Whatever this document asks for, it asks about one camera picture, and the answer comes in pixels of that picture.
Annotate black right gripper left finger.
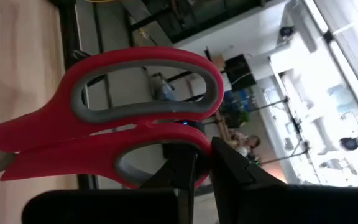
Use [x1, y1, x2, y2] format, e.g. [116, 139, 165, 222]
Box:
[22, 144, 198, 224]

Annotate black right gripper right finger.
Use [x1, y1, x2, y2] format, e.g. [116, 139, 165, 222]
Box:
[211, 136, 358, 224]

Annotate red handled scissors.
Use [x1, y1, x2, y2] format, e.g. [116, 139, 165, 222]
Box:
[0, 46, 225, 190]

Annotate person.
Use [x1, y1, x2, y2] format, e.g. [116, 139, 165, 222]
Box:
[233, 132, 262, 161]

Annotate green potted plant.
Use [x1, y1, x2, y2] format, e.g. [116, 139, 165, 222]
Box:
[228, 107, 250, 128]

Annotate black monitor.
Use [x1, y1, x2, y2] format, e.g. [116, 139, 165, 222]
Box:
[224, 54, 257, 91]

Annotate cardboard box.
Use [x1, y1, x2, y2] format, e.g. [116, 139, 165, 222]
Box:
[211, 54, 226, 71]

